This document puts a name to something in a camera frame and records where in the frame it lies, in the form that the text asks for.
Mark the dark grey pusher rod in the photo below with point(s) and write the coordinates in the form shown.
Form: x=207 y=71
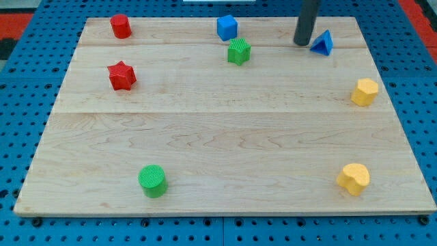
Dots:
x=306 y=21

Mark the blue cube block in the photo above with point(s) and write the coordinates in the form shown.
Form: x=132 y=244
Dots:
x=227 y=27

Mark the red star block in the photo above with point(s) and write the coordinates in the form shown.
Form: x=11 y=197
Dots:
x=121 y=76

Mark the red cylinder block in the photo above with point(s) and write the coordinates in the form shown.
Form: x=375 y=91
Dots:
x=120 y=26

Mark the yellow heart block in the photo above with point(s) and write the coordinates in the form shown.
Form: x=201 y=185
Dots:
x=354 y=177

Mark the yellow hexagon block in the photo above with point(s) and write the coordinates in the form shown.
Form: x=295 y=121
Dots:
x=364 y=92

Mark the green star block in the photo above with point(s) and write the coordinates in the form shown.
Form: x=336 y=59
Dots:
x=239 y=51

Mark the wooden board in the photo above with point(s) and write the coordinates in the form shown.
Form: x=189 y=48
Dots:
x=264 y=139

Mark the blue triangle block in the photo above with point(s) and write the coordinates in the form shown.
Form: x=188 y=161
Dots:
x=323 y=44

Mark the green cylinder block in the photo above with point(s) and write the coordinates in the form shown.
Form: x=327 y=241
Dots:
x=152 y=180

